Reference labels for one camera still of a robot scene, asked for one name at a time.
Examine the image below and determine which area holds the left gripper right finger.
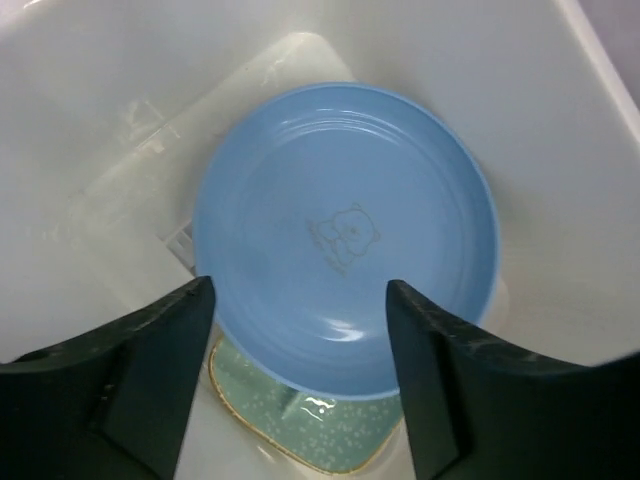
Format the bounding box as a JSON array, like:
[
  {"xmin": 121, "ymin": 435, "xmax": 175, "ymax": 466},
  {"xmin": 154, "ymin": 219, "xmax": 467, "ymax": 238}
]
[{"xmin": 386, "ymin": 280, "xmax": 639, "ymax": 479}]

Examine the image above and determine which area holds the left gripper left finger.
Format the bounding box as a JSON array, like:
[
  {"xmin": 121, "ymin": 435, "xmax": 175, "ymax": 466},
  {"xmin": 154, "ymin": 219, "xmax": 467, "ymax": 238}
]
[{"xmin": 1, "ymin": 276, "xmax": 216, "ymax": 479}]

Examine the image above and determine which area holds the teal rectangular ceramic plate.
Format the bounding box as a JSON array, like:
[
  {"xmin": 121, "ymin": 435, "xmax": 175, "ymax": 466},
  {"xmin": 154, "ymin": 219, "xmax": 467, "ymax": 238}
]
[{"xmin": 208, "ymin": 337, "xmax": 403, "ymax": 475}]

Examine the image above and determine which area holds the blue round plate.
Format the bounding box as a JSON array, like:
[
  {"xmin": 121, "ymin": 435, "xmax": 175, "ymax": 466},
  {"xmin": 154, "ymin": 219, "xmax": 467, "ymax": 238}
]
[{"xmin": 192, "ymin": 82, "xmax": 501, "ymax": 401}]

